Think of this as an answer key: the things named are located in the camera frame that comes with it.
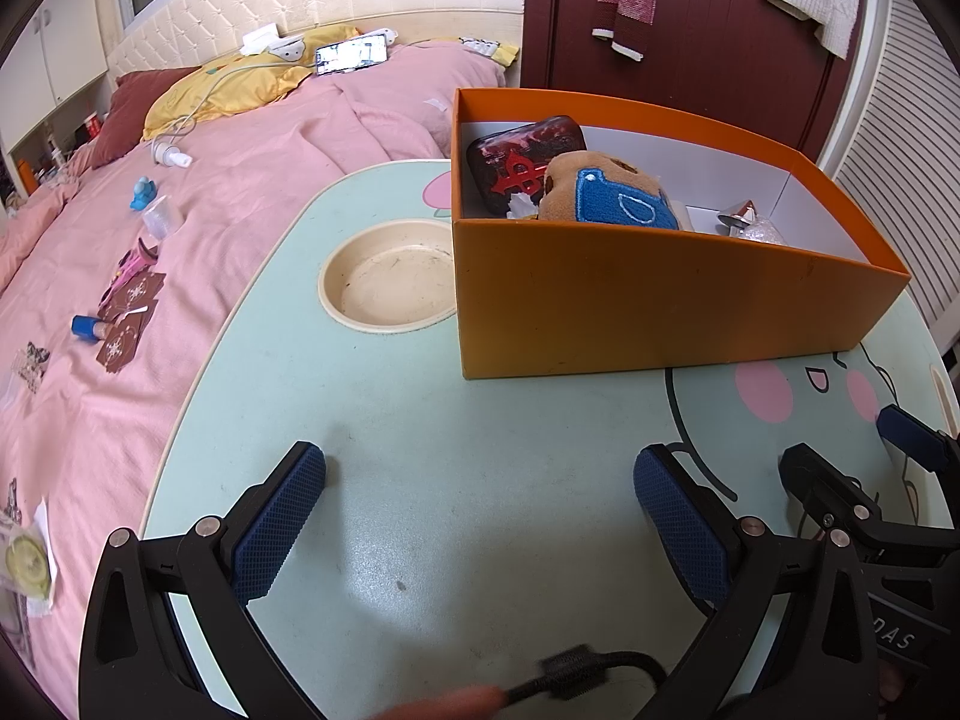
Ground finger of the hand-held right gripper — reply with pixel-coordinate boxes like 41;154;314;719
876;403;960;475
778;444;886;542

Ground pink toy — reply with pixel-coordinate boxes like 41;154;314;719
105;238;160;301

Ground smartphone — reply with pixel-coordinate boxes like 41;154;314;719
313;34;389;76

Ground yellow pillow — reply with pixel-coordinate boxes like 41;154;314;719
142;52;312;142

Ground cream louvered closet door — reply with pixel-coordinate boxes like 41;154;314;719
817;0;960;361

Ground brown plush toy blue patch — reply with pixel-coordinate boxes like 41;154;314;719
538;150;683;232

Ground yellow item in clear packet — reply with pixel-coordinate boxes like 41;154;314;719
0;499;58;616

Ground mint green cartoon desktop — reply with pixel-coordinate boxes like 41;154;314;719
141;160;960;720

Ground yellow printed cloth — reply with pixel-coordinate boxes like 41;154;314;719
459;36;520;67

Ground white wall cabinet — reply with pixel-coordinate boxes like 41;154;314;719
0;0;113;166

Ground small clear plastic box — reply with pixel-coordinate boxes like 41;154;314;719
142;195;185;239

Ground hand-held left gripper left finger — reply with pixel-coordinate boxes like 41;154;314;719
79;441;327;720

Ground brown snowflake packet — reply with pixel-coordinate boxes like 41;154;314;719
95;301;160;372
97;274;167;323

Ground dark red black case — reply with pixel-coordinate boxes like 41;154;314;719
466;115;587;220

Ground dark red pillow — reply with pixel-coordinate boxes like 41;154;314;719
88;66;200;170

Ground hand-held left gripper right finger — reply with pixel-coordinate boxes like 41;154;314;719
634;444;891;720

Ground pink blanket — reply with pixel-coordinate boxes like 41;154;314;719
0;41;507;720

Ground white cable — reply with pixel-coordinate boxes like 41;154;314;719
146;60;256;145

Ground black white patterned packet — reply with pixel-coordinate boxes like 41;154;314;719
15;341;52;392

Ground dark red wooden door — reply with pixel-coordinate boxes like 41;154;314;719
521;0;878;166

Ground orange cardboard box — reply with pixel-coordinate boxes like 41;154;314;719
450;87;911;380

